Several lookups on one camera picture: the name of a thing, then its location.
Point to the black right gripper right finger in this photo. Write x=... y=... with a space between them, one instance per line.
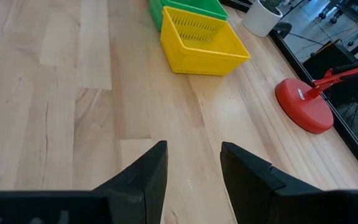
x=250 y=186

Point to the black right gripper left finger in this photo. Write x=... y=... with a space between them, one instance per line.
x=148 y=186

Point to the yellow plastic basket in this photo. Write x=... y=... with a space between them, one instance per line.
x=204 y=59

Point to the black box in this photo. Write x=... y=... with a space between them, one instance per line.
x=331 y=59

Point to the white round plant pot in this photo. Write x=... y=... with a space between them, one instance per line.
x=258 y=20

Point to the green snake plant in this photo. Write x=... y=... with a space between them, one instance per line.
x=272 y=3

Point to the green plastic basket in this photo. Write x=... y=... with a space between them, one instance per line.
x=197 y=6

